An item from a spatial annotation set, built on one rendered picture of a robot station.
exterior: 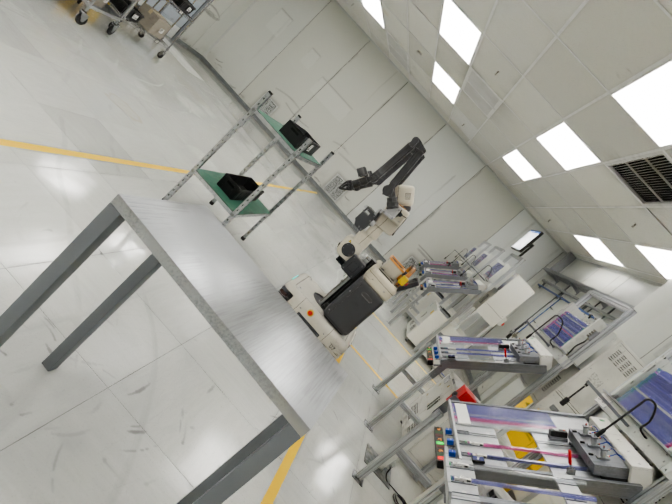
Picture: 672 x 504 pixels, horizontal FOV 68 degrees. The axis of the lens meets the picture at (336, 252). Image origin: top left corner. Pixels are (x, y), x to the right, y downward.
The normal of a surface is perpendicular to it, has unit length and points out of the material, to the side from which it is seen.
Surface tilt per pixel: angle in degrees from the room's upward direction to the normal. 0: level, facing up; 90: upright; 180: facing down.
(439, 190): 90
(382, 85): 90
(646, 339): 90
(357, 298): 90
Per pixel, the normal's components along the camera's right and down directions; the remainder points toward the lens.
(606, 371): -0.15, 0.09
